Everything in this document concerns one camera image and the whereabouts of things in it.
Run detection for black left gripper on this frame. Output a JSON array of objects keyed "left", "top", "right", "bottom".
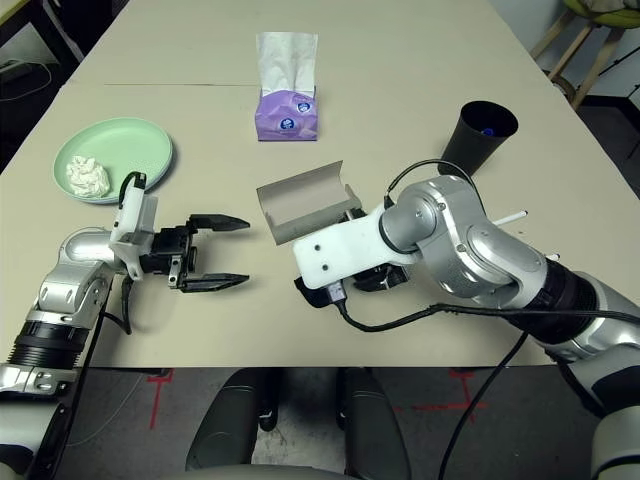
[{"left": 137, "top": 213, "right": 251, "bottom": 294}]

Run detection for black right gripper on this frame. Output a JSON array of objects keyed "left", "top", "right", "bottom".
[{"left": 342, "top": 207, "right": 410, "bottom": 292}]

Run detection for grey glasses case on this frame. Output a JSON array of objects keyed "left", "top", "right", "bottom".
[{"left": 255, "top": 159, "right": 362, "bottom": 246}]

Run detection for light green plate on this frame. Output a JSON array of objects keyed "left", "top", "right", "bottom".
[{"left": 52, "top": 117, "right": 175, "bottom": 204}]

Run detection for white tissue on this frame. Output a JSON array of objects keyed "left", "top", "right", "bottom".
[{"left": 65, "top": 154, "right": 112, "bottom": 199}]

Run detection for light blue plate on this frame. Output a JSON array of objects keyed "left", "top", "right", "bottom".
[{"left": 64, "top": 144, "right": 177, "bottom": 206}]

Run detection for black table foot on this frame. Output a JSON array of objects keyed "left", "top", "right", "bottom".
[{"left": 84, "top": 367, "right": 169, "bottom": 381}]

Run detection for purple tissue pack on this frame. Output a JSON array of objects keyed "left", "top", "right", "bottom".
[{"left": 253, "top": 32, "right": 321, "bottom": 144}]

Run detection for black cup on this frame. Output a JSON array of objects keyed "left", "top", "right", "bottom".
[{"left": 439, "top": 100, "right": 520, "bottom": 177}]

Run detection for red floor tape mark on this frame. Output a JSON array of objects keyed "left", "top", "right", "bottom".
[{"left": 144, "top": 369, "right": 174, "bottom": 431}]

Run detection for dark grey robot left leg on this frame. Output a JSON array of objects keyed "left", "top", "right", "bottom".
[{"left": 185, "top": 367, "right": 271, "bottom": 474}]

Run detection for dark grey robot leg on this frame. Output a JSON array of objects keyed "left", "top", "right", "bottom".
[
  {"left": 342, "top": 367, "right": 412, "bottom": 480},
  {"left": 185, "top": 367, "right": 271, "bottom": 474}
]

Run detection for red floor tape cross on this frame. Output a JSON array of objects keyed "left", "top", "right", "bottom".
[{"left": 394, "top": 369, "right": 489, "bottom": 426}]

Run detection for dark grey robot right leg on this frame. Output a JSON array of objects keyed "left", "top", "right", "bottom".
[{"left": 342, "top": 367, "right": 412, "bottom": 480}]

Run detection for black bag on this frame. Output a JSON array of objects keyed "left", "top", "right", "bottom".
[{"left": 0, "top": 54, "right": 66, "bottom": 161}]

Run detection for beige side table black legs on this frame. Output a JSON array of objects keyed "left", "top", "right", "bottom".
[{"left": 0, "top": 0, "right": 85, "bottom": 64}]

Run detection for green stool with wooden legs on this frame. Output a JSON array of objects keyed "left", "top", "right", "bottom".
[{"left": 529, "top": 0, "right": 640, "bottom": 109}]

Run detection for black tripod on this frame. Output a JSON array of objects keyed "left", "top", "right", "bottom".
[{"left": 597, "top": 47, "right": 640, "bottom": 101}]

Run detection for beige cushion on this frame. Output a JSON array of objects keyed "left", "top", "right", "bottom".
[{"left": 569, "top": 0, "right": 640, "bottom": 12}]

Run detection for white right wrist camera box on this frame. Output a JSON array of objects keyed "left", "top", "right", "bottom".
[{"left": 292, "top": 206, "right": 419, "bottom": 290}]

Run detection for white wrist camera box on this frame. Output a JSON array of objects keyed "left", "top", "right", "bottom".
[
  {"left": 108, "top": 187, "right": 160, "bottom": 279},
  {"left": 292, "top": 206, "right": 419, "bottom": 290}
]

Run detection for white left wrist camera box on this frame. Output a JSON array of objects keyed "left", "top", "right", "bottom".
[{"left": 108, "top": 187, "right": 160, "bottom": 279}]

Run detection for thin white floor cable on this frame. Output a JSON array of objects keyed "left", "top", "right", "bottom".
[{"left": 64, "top": 372, "right": 146, "bottom": 449}]

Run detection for thin white adapter cable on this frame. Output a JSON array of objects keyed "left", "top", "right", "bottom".
[{"left": 0, "top": 59, "right": 54, "bottom": 104}]

